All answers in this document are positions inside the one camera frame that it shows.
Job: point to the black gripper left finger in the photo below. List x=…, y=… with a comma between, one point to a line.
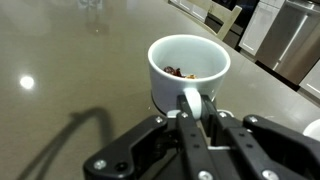
x=150, y=150

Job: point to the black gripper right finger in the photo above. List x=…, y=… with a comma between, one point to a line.
x=273, y=150

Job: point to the stainless steel dishwasher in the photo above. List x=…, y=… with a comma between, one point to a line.
x=300, y=40

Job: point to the white sink base cabinet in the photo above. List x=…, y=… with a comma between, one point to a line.
x=313, y=81

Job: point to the dark red dried fruit pieces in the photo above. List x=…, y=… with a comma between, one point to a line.
x=175, y=71

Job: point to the white ceramic mug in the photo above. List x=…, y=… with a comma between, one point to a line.
x=166, y=90

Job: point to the tan wooden chair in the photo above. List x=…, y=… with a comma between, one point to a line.
x=230, y=23

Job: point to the narrow white base cabinet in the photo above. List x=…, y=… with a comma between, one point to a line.
x=258, y=30

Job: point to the white ceramic bowl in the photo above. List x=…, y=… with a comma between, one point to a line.
x=313, y=130

